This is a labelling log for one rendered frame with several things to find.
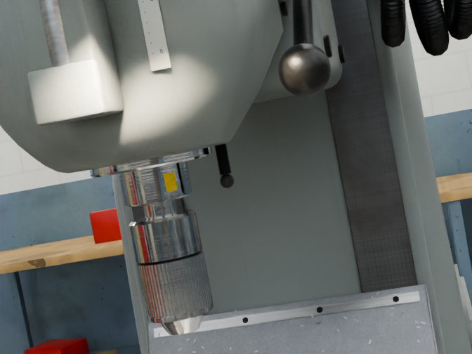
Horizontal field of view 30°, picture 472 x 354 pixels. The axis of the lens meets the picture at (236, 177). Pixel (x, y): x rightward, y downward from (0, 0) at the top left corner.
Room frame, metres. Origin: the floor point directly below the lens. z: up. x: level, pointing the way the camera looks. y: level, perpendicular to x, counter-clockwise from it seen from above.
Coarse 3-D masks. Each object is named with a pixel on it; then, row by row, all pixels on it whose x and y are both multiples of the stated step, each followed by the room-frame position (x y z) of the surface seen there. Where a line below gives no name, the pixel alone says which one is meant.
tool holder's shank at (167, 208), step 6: (150, 204) 0.60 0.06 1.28; (156, 204) 0.60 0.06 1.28; (162, 204) 0.60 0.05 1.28; (168, 204) 0.60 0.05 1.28; (174, 204) 0.60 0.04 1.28; (144, 210) 0.60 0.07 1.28; (150, 210) 0.60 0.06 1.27; (156, 210) 0.60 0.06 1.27; (162, 210) 0.60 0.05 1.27; (168, 210) 0.60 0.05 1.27; (174, 210) 0.60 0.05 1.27; (150, 216) 0.60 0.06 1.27; (156, 216) 0.60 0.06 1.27; (162, 216) 0.60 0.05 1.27
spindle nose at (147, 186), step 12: (156, 168) 0.58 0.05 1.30; (168, 168) 0.59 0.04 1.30; (180, 168) 0.59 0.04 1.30; (120, 180) 0.60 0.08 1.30; (132, 180) 0.59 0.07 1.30; (144, 180) 0.58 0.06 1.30; (156, 180) 0.58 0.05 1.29; (180, 180) 0.59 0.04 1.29; (132, 192) 0.59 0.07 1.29; (144, 192) 0.58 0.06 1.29; (156, 192) 0.58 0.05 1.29; (168, 192) 0.59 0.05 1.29; (180, 192) 0.59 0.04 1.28; (132, 204) 0.59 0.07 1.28; (144, 204) 0.59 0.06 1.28
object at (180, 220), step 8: (168, 216) 0.59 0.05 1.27; (176, 216) 0.59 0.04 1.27; (184, 216) 0.59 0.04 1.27; (192, 216) 0.60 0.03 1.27; (136, 224) 0.59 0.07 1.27; (144, 224) 0.59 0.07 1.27; (152, 224) 0.58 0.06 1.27; (160, 224) 0.58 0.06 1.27; (168, 224) 0.58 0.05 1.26; (176, 224) 0.59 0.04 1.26; (184, 224) 0.59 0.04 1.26; (192, 224) 0.60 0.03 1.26; (136, 232) 0.59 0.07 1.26; (144, 232) 0.59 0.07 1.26; (152, 232) 0.59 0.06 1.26; (160, 232) 0.58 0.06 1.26
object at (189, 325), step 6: (192, 318) 0.59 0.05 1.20; (198, 318) 0.60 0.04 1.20; (162, 324) 0.60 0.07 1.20; (168, 324) 0.60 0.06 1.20; (174, 324) 0.59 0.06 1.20; (180, 324) 0.59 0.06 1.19; (186, 324) 0.59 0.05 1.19; (192, 324) 0.60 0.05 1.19; (198, 324) 0.60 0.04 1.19; (168, 330) 0.60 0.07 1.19; (174, 330) 0.60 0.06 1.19; (180, 330) 0.60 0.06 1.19; (186, 330) 0.60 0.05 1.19; (192, 330) 0.60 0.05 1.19
